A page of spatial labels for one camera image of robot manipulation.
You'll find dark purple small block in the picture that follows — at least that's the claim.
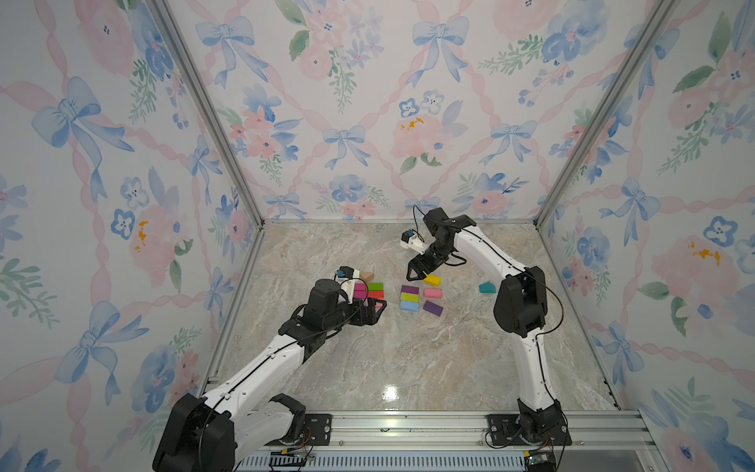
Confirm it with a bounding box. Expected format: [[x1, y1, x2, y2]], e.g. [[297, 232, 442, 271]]
[[401, 285, 420, 295]]

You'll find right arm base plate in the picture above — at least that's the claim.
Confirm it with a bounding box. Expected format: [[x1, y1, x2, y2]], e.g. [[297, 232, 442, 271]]
[[486, 414, 573, 448]]

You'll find lime green small block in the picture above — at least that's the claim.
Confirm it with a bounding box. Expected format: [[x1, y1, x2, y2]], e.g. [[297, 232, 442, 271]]
[[400, 292, 419, 303]]

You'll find teal wedge block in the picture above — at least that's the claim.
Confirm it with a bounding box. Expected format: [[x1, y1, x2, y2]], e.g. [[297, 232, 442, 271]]
[[479, 282, 497, 294]]

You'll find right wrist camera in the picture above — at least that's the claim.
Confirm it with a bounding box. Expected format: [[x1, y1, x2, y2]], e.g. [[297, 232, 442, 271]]
[[400, 229, 429, 255]]

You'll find corner aluminium post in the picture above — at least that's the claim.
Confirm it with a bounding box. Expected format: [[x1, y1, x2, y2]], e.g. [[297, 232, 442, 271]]
[[534, 0, 678, 231], [147, 0, 263, 231]]

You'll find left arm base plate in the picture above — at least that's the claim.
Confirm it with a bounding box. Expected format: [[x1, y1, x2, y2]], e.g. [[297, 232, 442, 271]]
[[290, 413, 333, 446]]

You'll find left corner aluminium post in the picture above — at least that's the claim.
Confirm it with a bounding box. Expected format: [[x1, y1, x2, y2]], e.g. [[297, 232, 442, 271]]
[[147, 0, 263, 231]]

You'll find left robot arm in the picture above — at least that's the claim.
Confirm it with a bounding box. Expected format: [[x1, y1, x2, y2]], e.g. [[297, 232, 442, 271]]
[[153, 278, 387, 471]]

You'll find yellow small block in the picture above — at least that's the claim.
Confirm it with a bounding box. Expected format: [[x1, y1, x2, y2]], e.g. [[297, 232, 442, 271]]
[[423, 275, 442, 287]]

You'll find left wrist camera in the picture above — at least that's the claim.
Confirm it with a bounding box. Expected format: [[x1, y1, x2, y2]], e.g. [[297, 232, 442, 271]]
[[333, 265, 363, 289]]

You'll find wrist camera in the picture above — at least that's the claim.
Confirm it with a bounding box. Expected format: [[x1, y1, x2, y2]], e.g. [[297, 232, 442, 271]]
[[333, 265, 363, 289], [400, 229, 429, 255]]

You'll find light blue rectangular block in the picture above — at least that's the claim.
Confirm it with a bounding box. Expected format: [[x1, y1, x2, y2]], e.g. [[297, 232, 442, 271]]
[[399, 301, 420, 313]]

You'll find purple rectangular block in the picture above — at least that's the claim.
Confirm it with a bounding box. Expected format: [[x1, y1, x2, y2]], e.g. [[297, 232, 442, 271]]
[[423, 301, 444, 317]]

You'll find right corner aluminium post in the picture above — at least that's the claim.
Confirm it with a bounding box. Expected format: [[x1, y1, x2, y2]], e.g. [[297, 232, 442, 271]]
[[534, 0, 678, 231]]

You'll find aluminium front rail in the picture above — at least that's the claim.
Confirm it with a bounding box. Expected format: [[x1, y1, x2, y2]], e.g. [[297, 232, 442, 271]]
[[233, 411, 668, 471]]

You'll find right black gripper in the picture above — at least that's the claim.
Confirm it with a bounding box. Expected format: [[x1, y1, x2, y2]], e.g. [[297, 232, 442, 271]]
[[405, 242, 452, 280]]

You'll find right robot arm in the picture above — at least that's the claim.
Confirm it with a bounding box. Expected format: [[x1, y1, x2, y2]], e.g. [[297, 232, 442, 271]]
[[400, 208, 571, 446]]

